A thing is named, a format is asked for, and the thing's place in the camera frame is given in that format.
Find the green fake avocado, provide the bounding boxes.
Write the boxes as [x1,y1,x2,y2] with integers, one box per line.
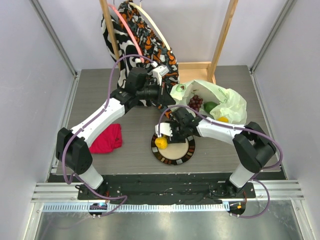
[203,101,219,114]

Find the yellow fake pear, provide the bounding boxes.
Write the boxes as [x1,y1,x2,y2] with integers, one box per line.
[154,135,168,150]

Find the white slotted cable duct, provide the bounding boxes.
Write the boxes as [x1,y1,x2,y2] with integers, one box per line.
[42,201,230,213]

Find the purple cable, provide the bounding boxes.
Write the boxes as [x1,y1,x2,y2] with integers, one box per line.
[61,54,157,218]
[156,104,285,219]

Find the dark red fake grapes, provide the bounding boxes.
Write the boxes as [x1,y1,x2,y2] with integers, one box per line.
[188,94,203,112]

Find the yellow fake lemon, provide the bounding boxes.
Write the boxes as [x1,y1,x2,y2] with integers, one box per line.
[217,116,229,123]

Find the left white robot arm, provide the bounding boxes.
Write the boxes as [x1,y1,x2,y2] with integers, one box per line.
[55,65,175,200]

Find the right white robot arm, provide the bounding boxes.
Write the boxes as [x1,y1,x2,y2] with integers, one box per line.
[170,107,277,198]

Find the beige plate with dark rim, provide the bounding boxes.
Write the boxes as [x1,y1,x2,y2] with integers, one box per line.
[150,134,196,166]

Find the wooden clothes rack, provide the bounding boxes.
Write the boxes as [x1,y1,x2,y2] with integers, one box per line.
[99,0,238,84]

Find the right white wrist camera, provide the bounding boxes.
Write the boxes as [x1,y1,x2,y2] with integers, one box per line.
[155,122,173,137]

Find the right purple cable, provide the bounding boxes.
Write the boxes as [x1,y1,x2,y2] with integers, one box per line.
[156,104,285,219]

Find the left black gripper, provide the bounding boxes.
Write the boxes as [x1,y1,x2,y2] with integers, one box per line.
[136,79,176,107]

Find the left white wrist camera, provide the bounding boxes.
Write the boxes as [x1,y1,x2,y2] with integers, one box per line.
[151,61,169,86]

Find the pink clothes hanger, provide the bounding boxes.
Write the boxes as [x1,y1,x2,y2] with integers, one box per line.
[107,3,145,63]

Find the zebra print garment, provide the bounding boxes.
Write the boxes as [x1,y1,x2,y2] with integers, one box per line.
[101,15,153,88]

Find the red cloth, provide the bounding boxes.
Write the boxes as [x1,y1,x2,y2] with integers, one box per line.
[89,123,123,154]

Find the orange grey camouflage garment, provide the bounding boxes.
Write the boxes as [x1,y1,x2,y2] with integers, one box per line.
[117,0,181,111]

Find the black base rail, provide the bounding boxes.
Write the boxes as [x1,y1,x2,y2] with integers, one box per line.
[48,172,256,203]

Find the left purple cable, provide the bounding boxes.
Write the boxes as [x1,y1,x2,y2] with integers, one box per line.
[61,54,157,218]

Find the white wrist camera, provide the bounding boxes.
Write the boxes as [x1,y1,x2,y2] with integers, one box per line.
[155,122,173,137]
[151,61,169,86]

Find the cream clothes hanger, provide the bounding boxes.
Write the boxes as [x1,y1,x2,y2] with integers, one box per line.
[119,0,172,55]

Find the pale green plastic bag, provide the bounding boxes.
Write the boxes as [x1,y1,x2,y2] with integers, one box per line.
[170,79,247,124]

